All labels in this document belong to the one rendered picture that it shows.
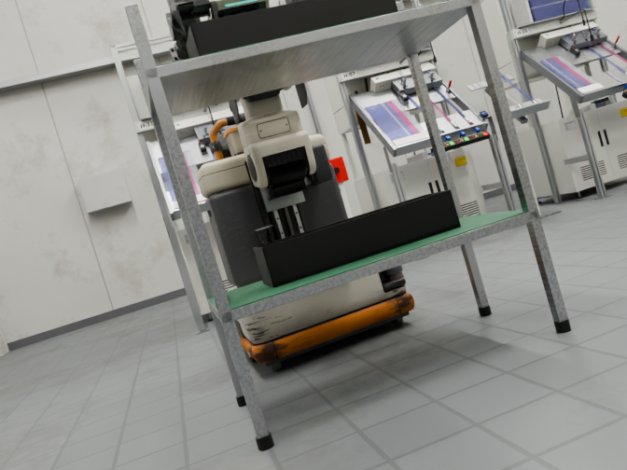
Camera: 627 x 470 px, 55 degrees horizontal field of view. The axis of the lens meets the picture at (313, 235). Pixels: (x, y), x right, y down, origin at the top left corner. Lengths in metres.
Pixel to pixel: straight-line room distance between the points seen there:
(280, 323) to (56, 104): 5.06
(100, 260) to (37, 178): 1.03
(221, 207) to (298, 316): 0.57
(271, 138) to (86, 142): 4.64
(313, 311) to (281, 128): 0.68
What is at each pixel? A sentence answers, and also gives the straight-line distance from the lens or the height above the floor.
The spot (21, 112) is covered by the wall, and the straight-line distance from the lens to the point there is 6.89.
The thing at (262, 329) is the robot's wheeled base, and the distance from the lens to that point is 2.13.
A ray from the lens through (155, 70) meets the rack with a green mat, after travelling 1.51.
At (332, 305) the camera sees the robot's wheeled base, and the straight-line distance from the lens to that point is 2.18.
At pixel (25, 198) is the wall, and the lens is 6.77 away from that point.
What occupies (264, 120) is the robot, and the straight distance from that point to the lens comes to 2.24.
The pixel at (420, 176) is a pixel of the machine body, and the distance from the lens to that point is 4.32.
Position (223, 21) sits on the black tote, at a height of 1.05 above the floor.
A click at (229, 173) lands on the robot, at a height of 0.74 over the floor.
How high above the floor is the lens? 0.53
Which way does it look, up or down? 3 degrees down
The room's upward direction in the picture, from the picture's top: 17 degrees counter-clockwise
